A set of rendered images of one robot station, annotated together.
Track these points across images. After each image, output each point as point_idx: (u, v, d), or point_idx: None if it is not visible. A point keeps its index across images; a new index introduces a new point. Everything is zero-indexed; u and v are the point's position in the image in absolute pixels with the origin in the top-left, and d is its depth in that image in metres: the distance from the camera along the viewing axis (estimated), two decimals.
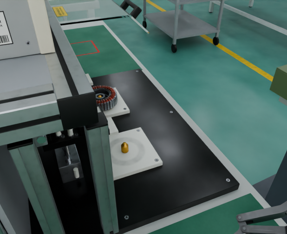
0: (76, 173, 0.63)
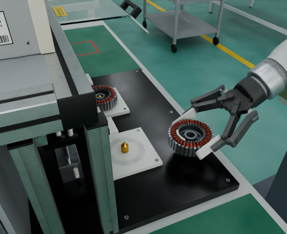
0: (76, 173, 0.63)
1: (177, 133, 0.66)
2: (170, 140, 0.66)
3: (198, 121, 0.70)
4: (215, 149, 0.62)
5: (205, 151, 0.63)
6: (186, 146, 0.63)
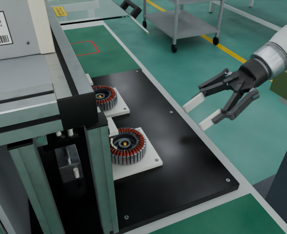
0: (76, 173, 0.63)
1: (110, 142, 0.69)
2: None
3: (134, 130, 0.73)
4: (216, 121, 0.70)
5: (207, 123, 0.71)
6: (116, 154, 0.66)
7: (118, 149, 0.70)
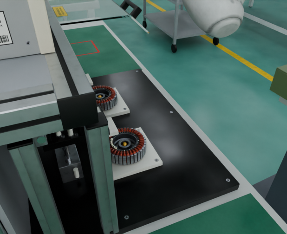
0: (76, 173, 0.63)
1: (110, 142, 0.69)
2: None
3: (134, 130, 0.73)
4: None
5: None
6: (116, 154, 0.66)
7: (118, 149, 0.70)
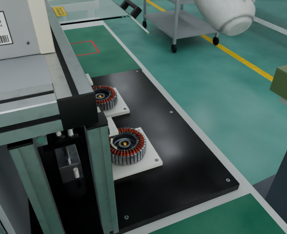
0: (76, 173, 0.63)
1: (110, 142, 0.69)
2: None
3: (134, 130, 0.73)
4: None
5: None
6: (116, 154, 0.66)
7: (118, 149, 0.70)
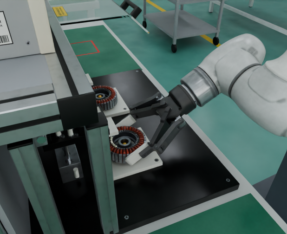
0: (76, 173, 0.63)
1: (110, 140, 0.68)
2: None
3: (134, 128, 0.72)
4: (143, 156, 0.64)
5: (134, 157, 0.65)
6: (116, 152, 0.65)
7: (118, 147, 0.70)
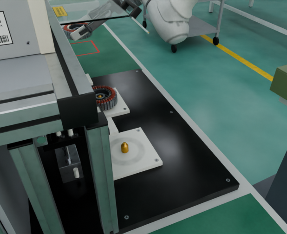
0: (76, 173, 0.63)
1: (68, 25, 1.05)
2: (62, 29, 1.05)
3: (88, 23, 1.07)
4: (80, 33, 0.99)
5: (76, 34, 1.00)
6: (66, 30, 1.01)
7: None
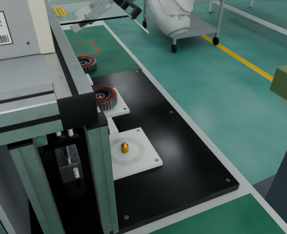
0: (76, 173, 0.63)
1: None
2: None
3: (92, 57, 1.16)
4: (81, 25, 0.96)
5: (76, 26, 0.97)
6: None
7: None
